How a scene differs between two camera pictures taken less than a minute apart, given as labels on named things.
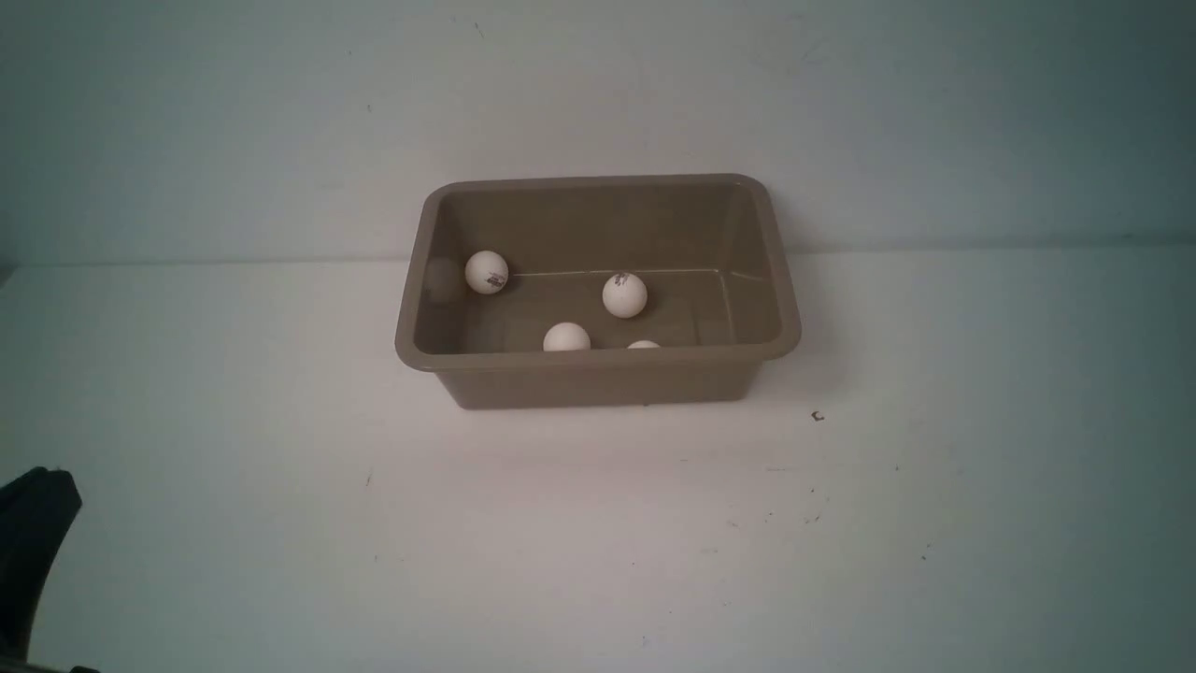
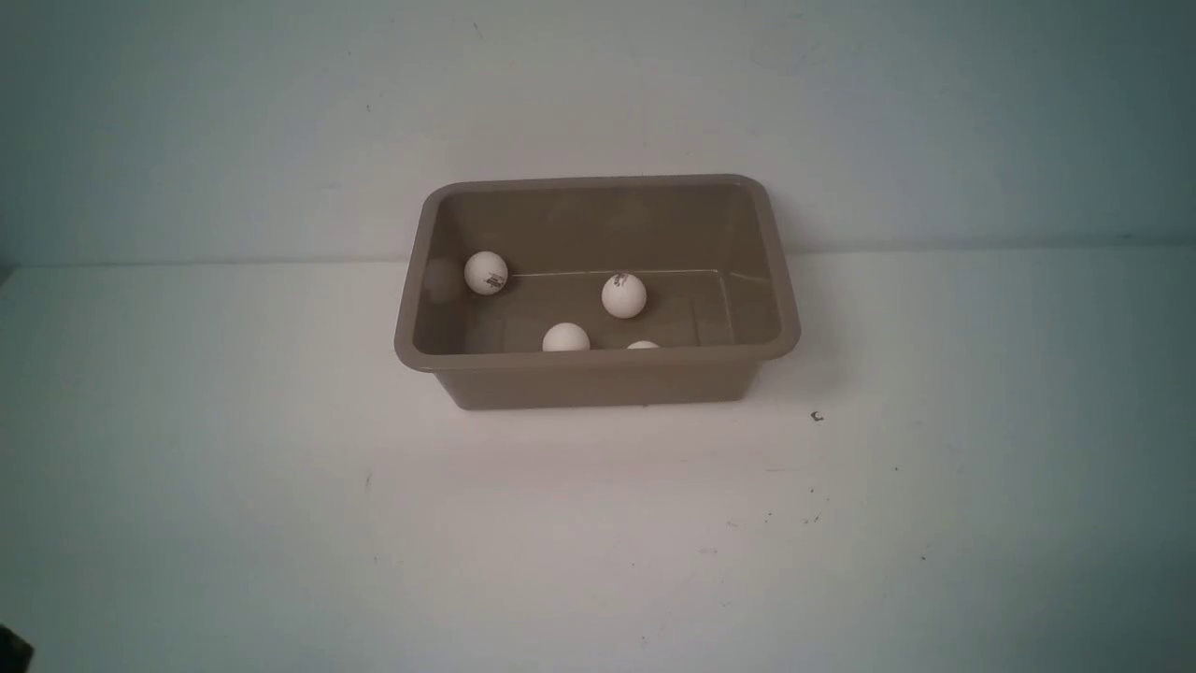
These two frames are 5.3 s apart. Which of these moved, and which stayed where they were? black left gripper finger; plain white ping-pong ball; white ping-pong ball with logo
Moved: black left gripper finger
Stayed: white ping-pong ball with logo; plain white ping-pong ball
